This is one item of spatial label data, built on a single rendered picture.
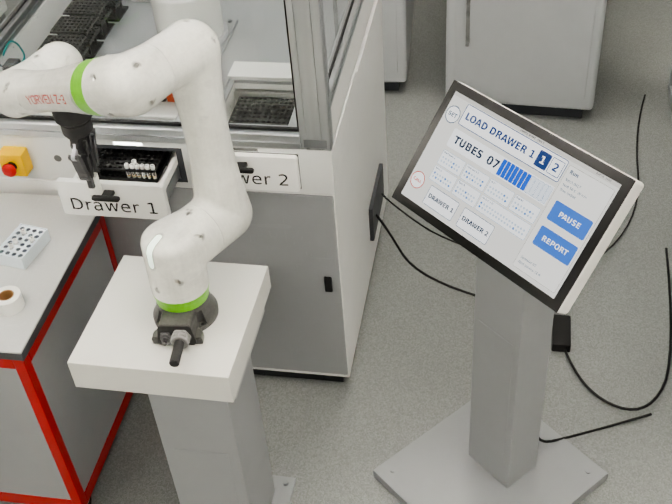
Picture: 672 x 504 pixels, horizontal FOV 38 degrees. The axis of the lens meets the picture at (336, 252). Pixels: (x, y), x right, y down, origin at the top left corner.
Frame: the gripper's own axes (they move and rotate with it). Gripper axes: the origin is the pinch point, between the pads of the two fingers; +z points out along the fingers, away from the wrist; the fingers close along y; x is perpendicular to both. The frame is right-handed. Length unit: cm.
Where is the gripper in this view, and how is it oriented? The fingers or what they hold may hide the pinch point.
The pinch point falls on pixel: (94, 184)
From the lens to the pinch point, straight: 256.7
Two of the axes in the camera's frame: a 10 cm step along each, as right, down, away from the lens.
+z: 0.6, 7.4, 6.7
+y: -1.7, 6.7, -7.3
